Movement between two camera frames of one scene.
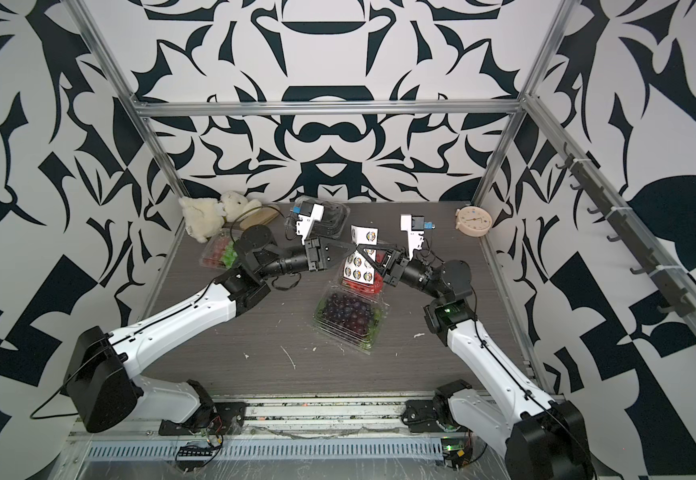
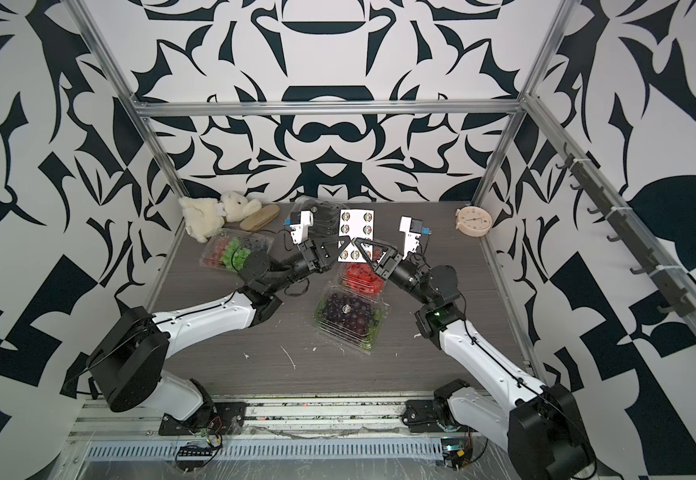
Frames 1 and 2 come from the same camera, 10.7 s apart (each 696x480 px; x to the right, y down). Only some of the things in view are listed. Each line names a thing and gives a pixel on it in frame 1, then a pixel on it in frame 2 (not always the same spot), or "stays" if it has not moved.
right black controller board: [456, 452] stays
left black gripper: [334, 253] stays
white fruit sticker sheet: [356, 266] -> [356, 224]
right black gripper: [393, 269] stays
